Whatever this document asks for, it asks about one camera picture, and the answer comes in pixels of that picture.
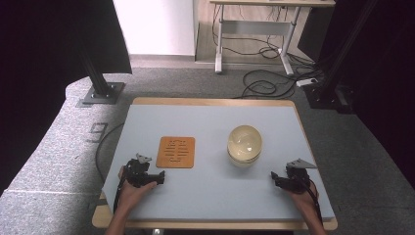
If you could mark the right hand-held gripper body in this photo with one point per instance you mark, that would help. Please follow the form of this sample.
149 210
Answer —
297 179

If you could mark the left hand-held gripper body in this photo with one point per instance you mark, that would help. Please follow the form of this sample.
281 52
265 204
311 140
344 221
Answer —
137 173

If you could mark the person's left hand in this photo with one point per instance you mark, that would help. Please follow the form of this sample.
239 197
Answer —
129 196

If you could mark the black metal stand with base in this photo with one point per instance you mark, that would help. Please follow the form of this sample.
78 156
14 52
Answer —
99 84

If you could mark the black curtain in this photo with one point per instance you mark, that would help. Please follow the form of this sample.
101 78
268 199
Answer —
49 49
391 81

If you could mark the white metal desk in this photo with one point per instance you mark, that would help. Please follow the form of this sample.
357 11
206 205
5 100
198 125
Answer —
254 27

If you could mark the black metal frame stand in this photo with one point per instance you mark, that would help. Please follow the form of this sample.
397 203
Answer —
336 65

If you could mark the person's right hand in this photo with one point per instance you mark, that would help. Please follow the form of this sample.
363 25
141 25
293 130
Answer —
306 200

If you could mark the orange square trivet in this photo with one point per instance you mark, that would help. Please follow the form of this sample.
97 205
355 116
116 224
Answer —
163 160

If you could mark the pale blue table mat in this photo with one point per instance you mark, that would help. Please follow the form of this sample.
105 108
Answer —
208 196

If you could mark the white power strip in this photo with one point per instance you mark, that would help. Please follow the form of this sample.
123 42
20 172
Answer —
306 82

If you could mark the wooden table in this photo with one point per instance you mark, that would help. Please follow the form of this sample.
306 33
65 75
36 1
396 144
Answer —
212 101

